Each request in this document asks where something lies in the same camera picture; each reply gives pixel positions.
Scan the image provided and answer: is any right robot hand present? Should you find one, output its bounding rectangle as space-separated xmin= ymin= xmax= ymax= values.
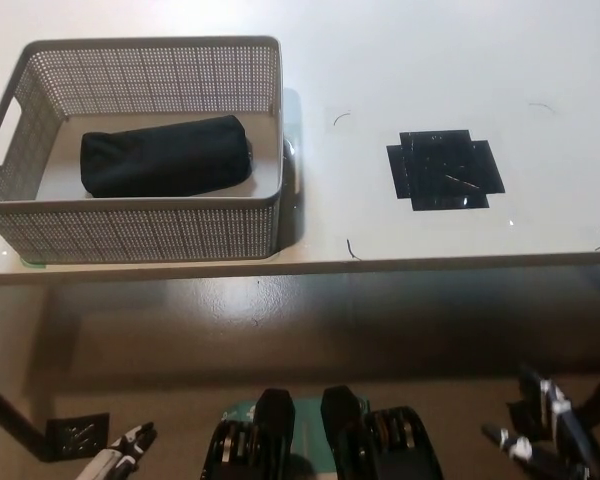
xmin=480 ymin=363 xmax=577 ymax=467

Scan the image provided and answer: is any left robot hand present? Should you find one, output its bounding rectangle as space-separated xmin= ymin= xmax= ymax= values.
xmin=106 ymin=420 xmax=160 ymax=462

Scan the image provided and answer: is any black fabric pencil case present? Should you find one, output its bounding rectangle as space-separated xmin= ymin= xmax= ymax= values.
xmin=79 ymin=114 xmax=256 ymax=199

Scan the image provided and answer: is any black ribbed robot body block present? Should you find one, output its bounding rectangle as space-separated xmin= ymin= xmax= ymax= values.
xmin=320 ymin=385 xmax=445 ymax=480
xmin=201 ymin=387 xmax=299 ymax=480

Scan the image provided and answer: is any grey perforated plastic basket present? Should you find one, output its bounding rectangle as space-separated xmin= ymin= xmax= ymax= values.
xmin=0 ymin=34 xmax=287 ymax=265

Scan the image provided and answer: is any black tape patch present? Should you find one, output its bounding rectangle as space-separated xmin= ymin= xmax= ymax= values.
xmin=385 ymin=129 xmax=507 ymax=214

